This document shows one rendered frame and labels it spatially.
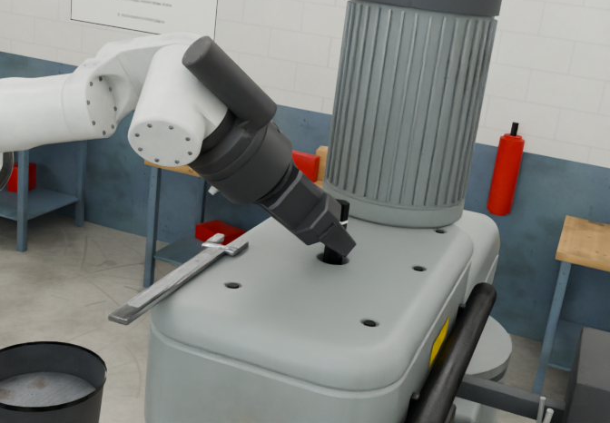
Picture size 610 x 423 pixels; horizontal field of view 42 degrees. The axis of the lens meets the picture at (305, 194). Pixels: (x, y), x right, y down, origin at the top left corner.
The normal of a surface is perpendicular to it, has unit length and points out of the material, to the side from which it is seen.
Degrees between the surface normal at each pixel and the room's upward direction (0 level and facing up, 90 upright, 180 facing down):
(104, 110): 75
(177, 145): 125
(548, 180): 90
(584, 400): 90
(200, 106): 58
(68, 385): 0
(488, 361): 0
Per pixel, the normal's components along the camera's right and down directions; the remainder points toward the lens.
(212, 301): 0.12, -0.95
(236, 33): -0.36, 0.23
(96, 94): 0.97, -0.08
